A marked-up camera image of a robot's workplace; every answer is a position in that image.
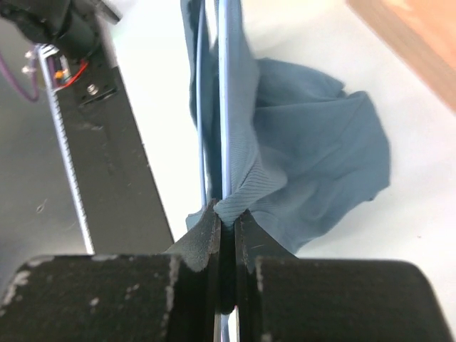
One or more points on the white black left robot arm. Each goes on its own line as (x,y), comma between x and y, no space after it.
(68,25)

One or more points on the wooden clothes rack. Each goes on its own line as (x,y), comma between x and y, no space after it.
(422,33)

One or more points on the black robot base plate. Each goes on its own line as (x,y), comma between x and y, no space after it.
(114,192)

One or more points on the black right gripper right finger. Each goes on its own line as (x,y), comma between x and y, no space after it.
(281,297)

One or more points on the grey-blue tank top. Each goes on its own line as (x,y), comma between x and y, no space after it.
(304,153)

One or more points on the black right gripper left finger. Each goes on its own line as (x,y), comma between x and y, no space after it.
(172,296)

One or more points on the light blue wire hanger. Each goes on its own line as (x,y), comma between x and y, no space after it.
(211,106)

